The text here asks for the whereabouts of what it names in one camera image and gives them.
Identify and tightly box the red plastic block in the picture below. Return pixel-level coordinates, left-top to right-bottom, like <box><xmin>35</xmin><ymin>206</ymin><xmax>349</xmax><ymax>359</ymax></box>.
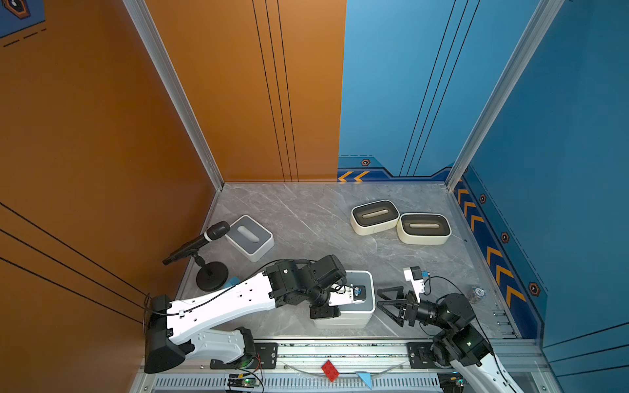
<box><xmin>321</xmin><ymin>360</ymin><xmax>340</xmax><ymax>383</ymax></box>

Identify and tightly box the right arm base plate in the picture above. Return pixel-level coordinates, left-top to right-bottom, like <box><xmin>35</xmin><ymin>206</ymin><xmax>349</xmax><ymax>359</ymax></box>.
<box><xmin>406</xmin><ymin>342</ymin><xmax>441</xmax><ymax>369</ymax></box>

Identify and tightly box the dark lid cream box right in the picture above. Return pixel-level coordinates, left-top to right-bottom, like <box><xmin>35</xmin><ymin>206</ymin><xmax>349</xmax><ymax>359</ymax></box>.
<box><xmin>396</xmin><ymin>213</ymin><xmax>451</xmax><ymax>246</ymax></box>

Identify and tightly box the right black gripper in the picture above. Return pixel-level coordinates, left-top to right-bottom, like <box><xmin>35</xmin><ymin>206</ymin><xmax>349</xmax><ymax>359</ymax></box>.
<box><xmin>377</xmin><ymin>287</ymin><xmax>456</xmax><ymax>334</ymax></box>

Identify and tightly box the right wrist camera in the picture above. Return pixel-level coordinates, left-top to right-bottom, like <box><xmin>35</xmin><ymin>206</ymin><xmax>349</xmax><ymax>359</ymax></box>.
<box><xmin>403</xmin><ymin>266</ymin><xmax>429</xmax><ymax>301</ymax></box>

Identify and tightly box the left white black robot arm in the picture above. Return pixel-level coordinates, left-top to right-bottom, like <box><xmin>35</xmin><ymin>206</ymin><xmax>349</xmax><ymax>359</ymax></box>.
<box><xmin>144</xmin><ymin>255</ymin><xmax>365</xmax><ymax>374</ymax></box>

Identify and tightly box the left green circuit board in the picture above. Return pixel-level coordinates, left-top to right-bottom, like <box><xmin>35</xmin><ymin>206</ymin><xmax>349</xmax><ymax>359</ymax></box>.
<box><xmin>225</xmin><ymin>373</ymin><xmax>264</xmax><ymax>392</ymax></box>

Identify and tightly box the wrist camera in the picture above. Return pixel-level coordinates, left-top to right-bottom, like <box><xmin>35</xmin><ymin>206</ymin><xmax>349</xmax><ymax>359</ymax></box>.
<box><xmin>328</xmin><ymin>285</ymin><xmax>367</xmax><ymax>306</ymax></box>
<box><xmin>403</xmin><ymin>266</ymin><xmax>429</xmax><ymax>301</ymax></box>

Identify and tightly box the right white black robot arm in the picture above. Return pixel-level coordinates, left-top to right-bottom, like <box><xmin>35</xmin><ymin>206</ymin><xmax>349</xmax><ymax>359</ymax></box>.
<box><xmin>377</xmin><ymin>287</ymin><xmax>522</xmax><ymax>392</ymax></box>

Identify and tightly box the black microphone on stand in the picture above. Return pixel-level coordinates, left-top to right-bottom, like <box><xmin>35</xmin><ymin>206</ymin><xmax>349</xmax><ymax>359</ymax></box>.
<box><xmin>162</xmin><ymin>221</ymin><xmax>230</xmax><ymax>292</ymax></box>

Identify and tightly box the grey lid tissue box front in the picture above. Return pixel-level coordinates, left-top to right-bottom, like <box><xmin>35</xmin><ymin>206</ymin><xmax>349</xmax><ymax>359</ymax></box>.
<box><xmin>312</xmin><ymin>313</ymin><xmax>373</xmax><ymax>329</ymax></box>

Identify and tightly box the right aluminium corner post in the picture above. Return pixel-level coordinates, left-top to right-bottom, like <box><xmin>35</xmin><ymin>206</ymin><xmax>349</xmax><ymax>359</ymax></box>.
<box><xmin>445</xmin><ymin>0</ymin><xmax>564</xmax><ymax>192</ymax></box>

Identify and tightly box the aluminium corner post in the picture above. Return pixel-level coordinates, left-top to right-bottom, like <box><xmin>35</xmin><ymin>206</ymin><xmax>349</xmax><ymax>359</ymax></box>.
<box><xmin>123</xmin><ymin>0</ymin><xmax>224</xmax><ymax>193</ymax></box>
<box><xmin>445</xmin><ymin>0</ymin><xmax>564</xmax><ymax>192</ymax></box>

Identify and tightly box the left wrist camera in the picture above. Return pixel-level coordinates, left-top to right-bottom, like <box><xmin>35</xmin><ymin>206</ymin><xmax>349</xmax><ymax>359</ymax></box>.
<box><xmin>328</xmin><ymin>285</ymin><xmax>367</xmax><ymax>306</ymax></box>

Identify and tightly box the dark lid cream box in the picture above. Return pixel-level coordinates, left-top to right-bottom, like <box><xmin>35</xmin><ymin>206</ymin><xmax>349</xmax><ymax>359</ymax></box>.
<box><xmin>396</xmin><ymin>213</ymin><xmax>451</xmax><ymax>246</ymax></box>
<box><xmin>351</xmin><ymin>200</ymin><xmax>401</xmax><ymax>236</ymax></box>

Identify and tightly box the blue triangle piece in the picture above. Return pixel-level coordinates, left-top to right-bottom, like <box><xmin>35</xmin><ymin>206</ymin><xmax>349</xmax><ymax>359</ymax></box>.
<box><xmin>355</xmin><ymin>372</ymin><xmax>373</xmax><ymax>390</ymax></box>

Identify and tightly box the left aluminium corner post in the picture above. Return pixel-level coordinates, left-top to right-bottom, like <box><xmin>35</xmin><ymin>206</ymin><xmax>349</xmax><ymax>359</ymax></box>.
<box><xmin>123</xmin><ymin>0</ymin><xmax>224</xmax><ymax>193</ymax></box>

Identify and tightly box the dark lid cream box left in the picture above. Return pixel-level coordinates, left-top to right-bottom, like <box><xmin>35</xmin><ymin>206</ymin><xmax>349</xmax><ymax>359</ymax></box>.
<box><xmin>351</xmin><ymin>200</ymin><xmax>401</xmax><ymax>236</ymax></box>

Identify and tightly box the grey lid tissue box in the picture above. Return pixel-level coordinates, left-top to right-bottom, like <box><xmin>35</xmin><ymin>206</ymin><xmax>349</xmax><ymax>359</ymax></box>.
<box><xmin>311</xmin><ymin>270</ymin><xmax>375</xmax><ymax>319</ymax></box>
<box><xmin>226</xmin><ymin>215</ymin><xmax>275</xmax><ymax>263</ymax></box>
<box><xmin>312</xmin><ymin>313</ymin><xmax>373</xmax><ymax>329</ymax></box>

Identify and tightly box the grey lid tissue box back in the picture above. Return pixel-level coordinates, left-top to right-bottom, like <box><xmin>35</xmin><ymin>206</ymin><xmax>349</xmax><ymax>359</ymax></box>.
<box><xmin>311</xmin><ymin>270</ymin><xmax>375</xmax><ymax>319</ymax></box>

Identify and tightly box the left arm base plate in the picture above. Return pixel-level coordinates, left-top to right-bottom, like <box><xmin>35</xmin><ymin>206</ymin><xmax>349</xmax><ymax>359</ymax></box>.
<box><xmin>210</xmin><ymin>342</ymin><xmax>278</xmax><ymax>370</ymax></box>

